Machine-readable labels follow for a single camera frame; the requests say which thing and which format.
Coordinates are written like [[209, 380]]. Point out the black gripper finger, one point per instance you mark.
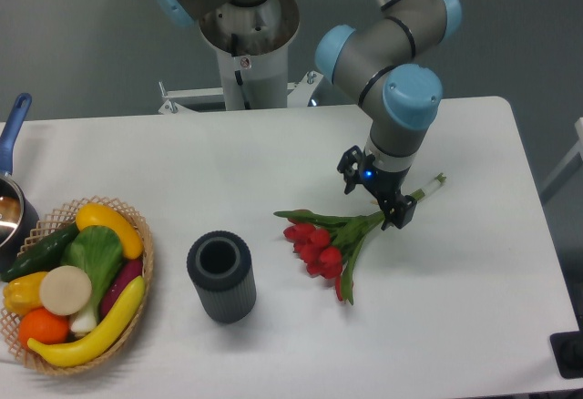
[[349, 166], [398, 210]]

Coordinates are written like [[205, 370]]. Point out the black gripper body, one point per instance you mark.
[[384, 184]]

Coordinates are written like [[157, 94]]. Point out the red tulip bouquet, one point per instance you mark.
[[330, 245]]

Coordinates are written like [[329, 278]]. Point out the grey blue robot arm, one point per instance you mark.
[[374, 67]]

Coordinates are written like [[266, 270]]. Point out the dark grey ribbed vase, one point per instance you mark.
[[219, 265]]

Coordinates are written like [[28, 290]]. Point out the black device at table edge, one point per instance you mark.
[[567, 350]]

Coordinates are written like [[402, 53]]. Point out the purple sweet potato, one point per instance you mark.
[[129, 271]]

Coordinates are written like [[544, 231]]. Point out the yellow squash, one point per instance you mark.
[[95, 214]]

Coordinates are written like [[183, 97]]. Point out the green bok choy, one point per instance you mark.
[[97, 251]]

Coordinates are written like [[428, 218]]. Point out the woven wicker basket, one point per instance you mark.
[[54, 220]]

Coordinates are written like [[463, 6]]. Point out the yellow banana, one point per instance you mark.
[[98, 341]]

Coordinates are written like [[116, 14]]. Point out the beige round disc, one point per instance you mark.
[[65, 290]]

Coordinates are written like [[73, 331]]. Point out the green cucumber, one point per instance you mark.
[[44, 255]]

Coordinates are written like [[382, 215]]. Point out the orange fruit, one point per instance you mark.
[[43, 326]]

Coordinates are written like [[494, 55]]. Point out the yellow bell pepper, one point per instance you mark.
[[22, 295]]

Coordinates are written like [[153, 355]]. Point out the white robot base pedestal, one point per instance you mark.
[[251, 47]]

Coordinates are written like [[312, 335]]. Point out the white frame at right edge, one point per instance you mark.
[[564, 170]]

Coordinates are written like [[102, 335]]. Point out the blue handled saucepan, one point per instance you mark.
[[18, 216]]

